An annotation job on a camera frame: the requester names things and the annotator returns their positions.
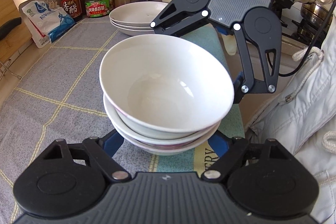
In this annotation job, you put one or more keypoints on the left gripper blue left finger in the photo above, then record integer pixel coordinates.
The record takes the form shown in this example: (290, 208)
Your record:
(111, 142)

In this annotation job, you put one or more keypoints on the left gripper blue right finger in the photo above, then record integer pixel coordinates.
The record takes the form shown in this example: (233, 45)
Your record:
(220, 143)

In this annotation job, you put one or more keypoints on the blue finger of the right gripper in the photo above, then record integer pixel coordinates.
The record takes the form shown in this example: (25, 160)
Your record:
(238, 83)

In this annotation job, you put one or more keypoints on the white floral bowl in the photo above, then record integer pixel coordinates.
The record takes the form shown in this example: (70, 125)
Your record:
(164, 83)
(170, 149)
(154, 137)

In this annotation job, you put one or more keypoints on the white floral bowl front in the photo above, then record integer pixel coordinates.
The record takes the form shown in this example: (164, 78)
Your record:
(170, 149)

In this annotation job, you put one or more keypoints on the white plate back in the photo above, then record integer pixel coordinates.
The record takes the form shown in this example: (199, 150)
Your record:
(137, 14)

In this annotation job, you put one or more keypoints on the white plate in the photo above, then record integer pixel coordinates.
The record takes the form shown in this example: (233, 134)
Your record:
(145, 28)
(137, 14)

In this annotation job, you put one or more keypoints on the santoku kitchen knife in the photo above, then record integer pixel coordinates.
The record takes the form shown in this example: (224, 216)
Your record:
(7, 27)

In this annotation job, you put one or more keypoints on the white jacket torso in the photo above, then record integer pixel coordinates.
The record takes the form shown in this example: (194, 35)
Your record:
(302, 119)

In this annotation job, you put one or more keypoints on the grey teal table towel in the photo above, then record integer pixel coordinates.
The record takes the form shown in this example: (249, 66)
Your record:
(59, 97)

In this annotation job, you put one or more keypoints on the white blue salt bag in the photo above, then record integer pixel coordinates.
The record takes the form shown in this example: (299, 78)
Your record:
(45, 24)

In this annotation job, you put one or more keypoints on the bamboo cutting board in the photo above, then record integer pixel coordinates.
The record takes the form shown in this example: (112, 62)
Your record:
(14, 32)

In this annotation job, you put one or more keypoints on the green lid sauce jar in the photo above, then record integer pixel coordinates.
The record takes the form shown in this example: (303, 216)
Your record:
(98, 8)

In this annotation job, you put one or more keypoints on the wire cutting board rack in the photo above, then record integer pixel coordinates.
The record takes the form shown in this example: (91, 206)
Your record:
(5, 67)

